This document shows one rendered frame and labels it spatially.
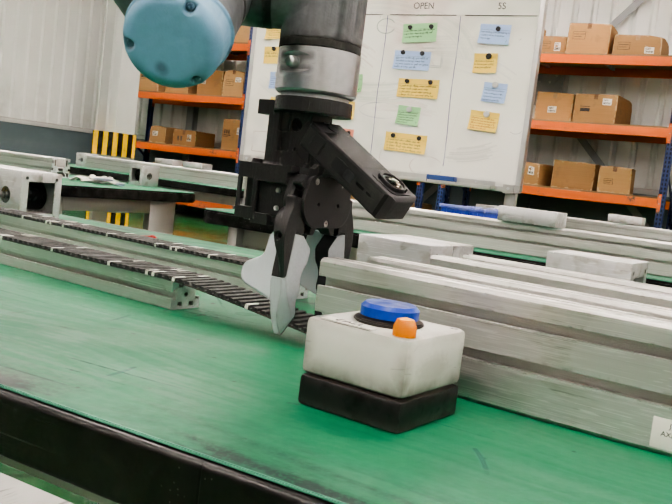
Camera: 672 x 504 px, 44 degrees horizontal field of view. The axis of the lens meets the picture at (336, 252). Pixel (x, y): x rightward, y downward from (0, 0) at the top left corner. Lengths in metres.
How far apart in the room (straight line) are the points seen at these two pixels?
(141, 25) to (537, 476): 0.40
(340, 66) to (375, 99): 3.22
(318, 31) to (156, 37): 0.17
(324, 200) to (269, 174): 0.05
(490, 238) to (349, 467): 1.92
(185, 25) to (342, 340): 0.25
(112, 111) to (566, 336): 8.57
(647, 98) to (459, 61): 7.72
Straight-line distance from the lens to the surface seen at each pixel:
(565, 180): 10.55
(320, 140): 0.74
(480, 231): 2.35
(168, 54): 0.63
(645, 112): 11.39
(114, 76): 9.10
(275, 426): 0.51
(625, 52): 10.59
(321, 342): 0.55
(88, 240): 1.26
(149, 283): 0.88
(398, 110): 3.90
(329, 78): 0.74
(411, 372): 0.52
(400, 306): 0.55
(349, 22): 0.75
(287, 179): 0.74
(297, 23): 0.75
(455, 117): 3.78
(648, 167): 11.32
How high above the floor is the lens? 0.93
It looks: 5 degrees down
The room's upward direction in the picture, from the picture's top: 7 degrees clockwise
